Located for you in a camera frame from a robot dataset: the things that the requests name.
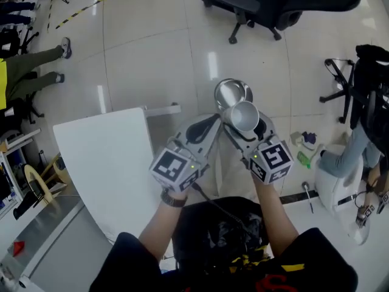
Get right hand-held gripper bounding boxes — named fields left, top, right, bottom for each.
left=222, top=111, right=295, bottom=186

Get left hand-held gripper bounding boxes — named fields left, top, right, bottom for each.
left=148, top=113, right=222, bottom=193

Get white paper cup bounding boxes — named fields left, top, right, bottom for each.
left=221, top=100, right=261, bottom=133

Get round steel trash bin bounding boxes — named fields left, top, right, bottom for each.
left=213, top=78, right=254, bottom=117

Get person's left forearm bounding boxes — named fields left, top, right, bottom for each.
left=138, top=192, right=190, bottom=263

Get person's right forearm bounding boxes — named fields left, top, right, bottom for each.
left=253, top=178, right=300, bottom=259

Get person's beige trousers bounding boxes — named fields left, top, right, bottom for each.
left=209, top=114, right=286, bottom=200

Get green bottle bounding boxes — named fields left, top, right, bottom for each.
left=296, top=151, right=313, bottom=170

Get black wristwatch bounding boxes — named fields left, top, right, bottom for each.
left=160, top=188, right=187, bottom=208

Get black chest pack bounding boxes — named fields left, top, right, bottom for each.
left=174, top=196, right=270, bottom=267

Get white appliance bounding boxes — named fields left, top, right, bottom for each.
left=314, top=144, right=370, bottom=246

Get black backpack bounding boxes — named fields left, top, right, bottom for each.
left=349, top=43, right=389, bottom=130

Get person's black printed shirt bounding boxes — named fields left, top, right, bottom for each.
left=89, top=226, right=359, bottom=292

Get yellow black floor tape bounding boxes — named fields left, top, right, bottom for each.
left=55, top=0, right=123, bottom=30

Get yellow round stool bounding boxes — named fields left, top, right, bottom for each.
left=23, top=152, right=71, bottom=208

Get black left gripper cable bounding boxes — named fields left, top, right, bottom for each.
left=191, top=182, right=244, bottom=224

